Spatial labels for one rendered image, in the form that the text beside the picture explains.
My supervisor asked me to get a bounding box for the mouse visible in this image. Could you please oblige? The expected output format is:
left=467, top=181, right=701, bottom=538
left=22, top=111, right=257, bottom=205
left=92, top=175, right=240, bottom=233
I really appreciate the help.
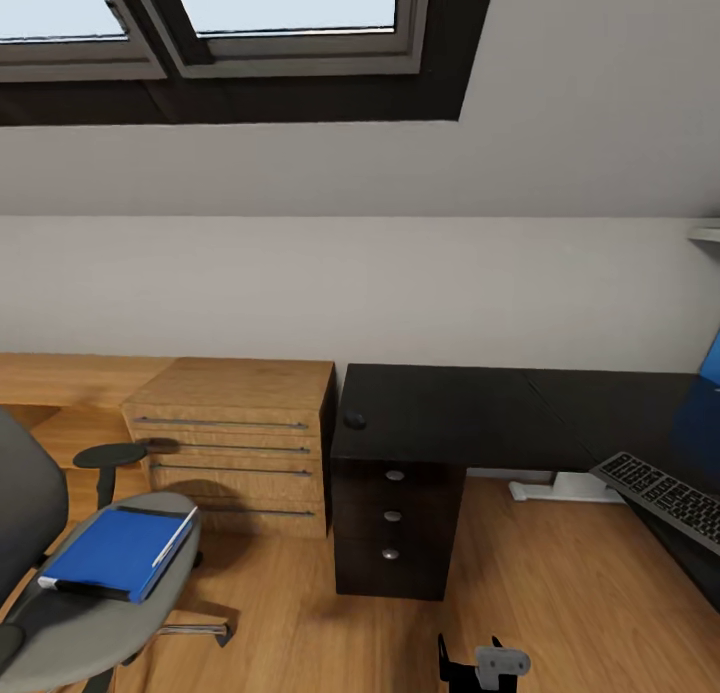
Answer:
left=343, top=410, right=367, bottom=426

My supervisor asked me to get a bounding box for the keyboard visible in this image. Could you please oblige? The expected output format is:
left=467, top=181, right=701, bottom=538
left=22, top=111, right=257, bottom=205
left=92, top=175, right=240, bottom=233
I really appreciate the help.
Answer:
left=589, top=452, right=720, bottom=556

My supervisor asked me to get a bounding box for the swivel chair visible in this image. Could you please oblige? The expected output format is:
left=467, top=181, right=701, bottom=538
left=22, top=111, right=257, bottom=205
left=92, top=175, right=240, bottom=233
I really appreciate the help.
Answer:
left=0, top=404, right=233, bottom=693

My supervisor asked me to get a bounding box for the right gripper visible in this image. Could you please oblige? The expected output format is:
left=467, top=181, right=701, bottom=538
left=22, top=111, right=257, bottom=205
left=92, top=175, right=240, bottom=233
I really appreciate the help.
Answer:
left=438, top=633, right=517, bottom=693

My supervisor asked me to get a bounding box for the folder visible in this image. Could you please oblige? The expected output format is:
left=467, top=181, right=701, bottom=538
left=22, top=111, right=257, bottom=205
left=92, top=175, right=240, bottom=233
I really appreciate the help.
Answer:
left=38, top=510, right=192, bottom=604

